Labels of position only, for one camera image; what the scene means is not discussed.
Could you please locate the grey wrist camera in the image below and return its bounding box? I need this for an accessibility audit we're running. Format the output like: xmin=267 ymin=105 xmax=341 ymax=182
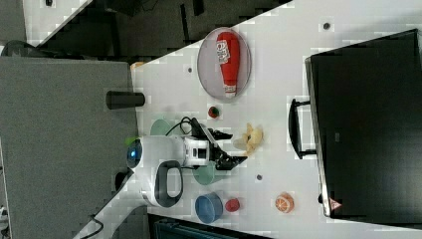
xmin=191 ymin=118 xmax=217 ymax=146

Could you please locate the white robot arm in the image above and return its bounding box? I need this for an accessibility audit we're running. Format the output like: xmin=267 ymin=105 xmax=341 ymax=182
xmin=73 ymin=130 xmax=247 ymax=239

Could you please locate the blue cup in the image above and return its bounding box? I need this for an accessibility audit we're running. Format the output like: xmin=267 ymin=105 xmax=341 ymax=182
xmin=195 ymin=192 xmax=223 ymax=224

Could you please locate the red ketchup bottle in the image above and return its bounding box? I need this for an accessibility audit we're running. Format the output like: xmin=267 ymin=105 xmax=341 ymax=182
xmin=216 ymin=32 xmax=240 ymax=99

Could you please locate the black oven door handle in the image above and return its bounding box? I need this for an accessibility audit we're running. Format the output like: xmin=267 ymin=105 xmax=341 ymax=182
xmin=288 ymin=99 xmax=317 ymax=159

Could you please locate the mint green mug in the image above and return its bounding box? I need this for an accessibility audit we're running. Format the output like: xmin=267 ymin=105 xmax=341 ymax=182
xmin=193 ymin=161 xmax=228 ymax=185

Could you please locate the black utensil holder cup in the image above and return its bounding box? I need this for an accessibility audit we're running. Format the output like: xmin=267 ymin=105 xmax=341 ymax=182
xmin=114 ymin=168 xmax=132 ymax=191

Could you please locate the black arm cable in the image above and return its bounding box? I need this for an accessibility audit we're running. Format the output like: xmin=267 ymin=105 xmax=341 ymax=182
xmin=164 ymin=116 xmax=197 ymax=137

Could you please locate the small red cup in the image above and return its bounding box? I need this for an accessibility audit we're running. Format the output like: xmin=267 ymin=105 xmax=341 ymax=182
xmin=225 ymin=198 xmax=240 ymax=212

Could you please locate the black toaster oven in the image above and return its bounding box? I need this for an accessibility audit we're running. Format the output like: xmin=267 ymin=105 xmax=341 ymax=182
xmin=306 ymin=29 xmax=422 ymax=229

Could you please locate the orange slice toy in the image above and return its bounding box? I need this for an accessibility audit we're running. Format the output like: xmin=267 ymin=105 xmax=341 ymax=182
xmin=275 ymin=192 xmax=295 ymax=213

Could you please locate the peeled yellow toy banana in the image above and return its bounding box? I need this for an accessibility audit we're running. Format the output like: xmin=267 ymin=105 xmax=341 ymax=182
xmin=233 ymin=122 xmax=264 ymax=156

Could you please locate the large mint green bowl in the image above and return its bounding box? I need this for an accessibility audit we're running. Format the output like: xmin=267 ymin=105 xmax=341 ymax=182
xmin=150 ymin=119 xmax=184 ymax=135

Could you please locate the green handled utensil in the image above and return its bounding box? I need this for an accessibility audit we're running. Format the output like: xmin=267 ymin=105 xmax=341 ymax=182
xmin=124 ymin=136 xmax=139 ymax=146

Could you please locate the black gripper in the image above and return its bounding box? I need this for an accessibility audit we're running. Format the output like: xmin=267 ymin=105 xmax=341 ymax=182
xmin=210 ymin=130 xmax=247 ymax=170

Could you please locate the small red green toy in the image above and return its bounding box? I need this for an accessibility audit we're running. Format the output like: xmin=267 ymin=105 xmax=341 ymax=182
xmin=208 ymin=107 xmax=220 ymax=119

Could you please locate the grey oval plate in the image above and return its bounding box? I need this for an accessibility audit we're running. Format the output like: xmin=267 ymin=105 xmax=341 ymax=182
xmin=197 ymin=28 xmax=252 ymax=101

